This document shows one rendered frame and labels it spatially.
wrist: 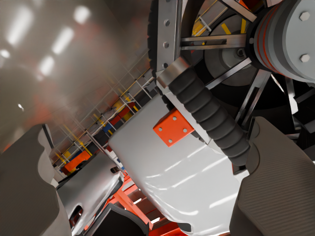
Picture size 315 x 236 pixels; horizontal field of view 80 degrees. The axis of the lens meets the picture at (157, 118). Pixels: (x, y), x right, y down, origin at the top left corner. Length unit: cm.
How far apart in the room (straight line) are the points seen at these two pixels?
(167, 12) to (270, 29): 21
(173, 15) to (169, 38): 4
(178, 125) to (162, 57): 17
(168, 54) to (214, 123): 26
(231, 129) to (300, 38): 14
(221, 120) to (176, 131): 27
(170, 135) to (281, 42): 31
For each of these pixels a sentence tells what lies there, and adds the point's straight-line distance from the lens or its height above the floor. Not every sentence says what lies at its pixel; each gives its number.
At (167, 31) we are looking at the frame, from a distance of 45.
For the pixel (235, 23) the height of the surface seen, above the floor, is 74.
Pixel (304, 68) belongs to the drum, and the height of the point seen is 86.
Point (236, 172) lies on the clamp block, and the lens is 26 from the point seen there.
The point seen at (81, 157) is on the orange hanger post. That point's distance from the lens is 469.
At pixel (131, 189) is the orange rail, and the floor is 309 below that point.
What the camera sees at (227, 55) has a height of 82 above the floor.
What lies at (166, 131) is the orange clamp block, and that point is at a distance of 49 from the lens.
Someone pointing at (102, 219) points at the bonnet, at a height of 176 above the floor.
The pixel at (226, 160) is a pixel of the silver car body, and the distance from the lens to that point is 105.
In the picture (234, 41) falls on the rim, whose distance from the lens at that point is 54.
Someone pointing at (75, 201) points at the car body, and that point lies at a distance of 271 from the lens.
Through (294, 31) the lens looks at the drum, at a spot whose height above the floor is 82.
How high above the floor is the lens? 77
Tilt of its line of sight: 4 degrees up
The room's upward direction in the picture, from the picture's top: 139 degrees clockwise
